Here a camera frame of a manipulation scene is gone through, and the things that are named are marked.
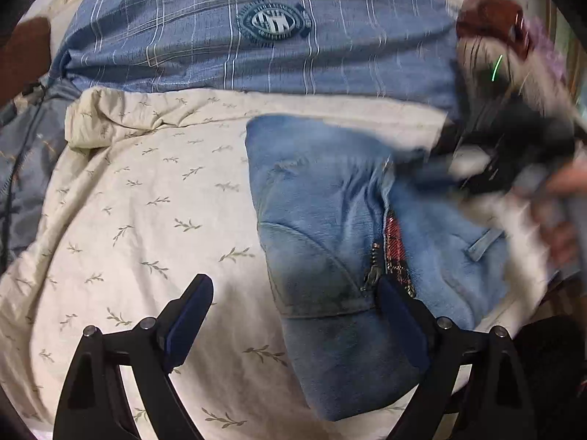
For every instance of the reddish brown object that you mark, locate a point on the reddish brown object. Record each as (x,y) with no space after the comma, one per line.
(490,18)

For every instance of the person's right hand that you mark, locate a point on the person's right hand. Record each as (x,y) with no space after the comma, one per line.
(566,243)

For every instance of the cream leaf-print garment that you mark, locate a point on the cream leaf-print garment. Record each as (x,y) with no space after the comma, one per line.
(137,220)

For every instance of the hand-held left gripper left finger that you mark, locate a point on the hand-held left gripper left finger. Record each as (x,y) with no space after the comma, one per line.
(183,325)

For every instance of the light blue denim pants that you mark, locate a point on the light blue denim pants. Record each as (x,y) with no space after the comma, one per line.
(321,220)

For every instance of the purple cloth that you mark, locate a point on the purple cloth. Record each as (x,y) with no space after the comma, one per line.
(548,41)

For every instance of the blue plaid shirt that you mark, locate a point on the blue plaid shirt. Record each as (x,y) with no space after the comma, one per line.
(229,55)

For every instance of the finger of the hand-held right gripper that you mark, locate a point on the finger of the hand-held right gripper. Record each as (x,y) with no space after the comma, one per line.
(426,172)

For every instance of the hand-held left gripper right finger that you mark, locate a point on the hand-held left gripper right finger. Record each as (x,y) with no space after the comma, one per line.
(399,321)

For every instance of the grey-blue zippered garment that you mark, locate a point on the grey-blue zippered garment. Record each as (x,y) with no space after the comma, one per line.
(32,156)

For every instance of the dark cloth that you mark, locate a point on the dark cloth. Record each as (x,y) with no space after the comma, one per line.
(555,357)

